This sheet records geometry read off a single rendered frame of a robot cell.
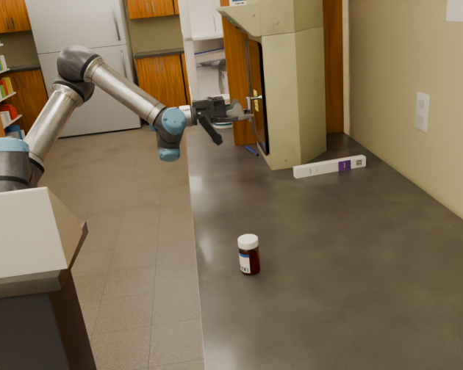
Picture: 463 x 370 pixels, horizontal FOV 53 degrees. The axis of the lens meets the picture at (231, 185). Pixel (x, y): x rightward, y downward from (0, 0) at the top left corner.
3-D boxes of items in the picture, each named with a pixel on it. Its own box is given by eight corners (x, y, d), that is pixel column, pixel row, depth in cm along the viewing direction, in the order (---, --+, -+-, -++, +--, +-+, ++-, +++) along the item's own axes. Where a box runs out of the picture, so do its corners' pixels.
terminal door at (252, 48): (255, 135, 197) (247, 37, 182) (268, 157, 168) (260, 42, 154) (253, 135, 197) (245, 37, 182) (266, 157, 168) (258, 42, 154)
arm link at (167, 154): (160, 149, 151) (157, 120, 155) (156, 164, 161) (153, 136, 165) (184, 148, 153) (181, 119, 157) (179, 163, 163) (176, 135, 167)
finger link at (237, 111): (250, 103, 158) (224, 104, 160) (251, 120, 160) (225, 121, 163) (252, 101, 161) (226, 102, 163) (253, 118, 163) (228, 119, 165)
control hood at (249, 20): (247, 31, 182) (245, 4, 179) (261, 36, 152) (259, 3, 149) (218, 34, 182) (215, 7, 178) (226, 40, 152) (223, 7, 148)
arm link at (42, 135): (-21, 181, 133) (66, 45, 157) (-10, 200, 146) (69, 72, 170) (20, 197, 134) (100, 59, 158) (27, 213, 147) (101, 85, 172)
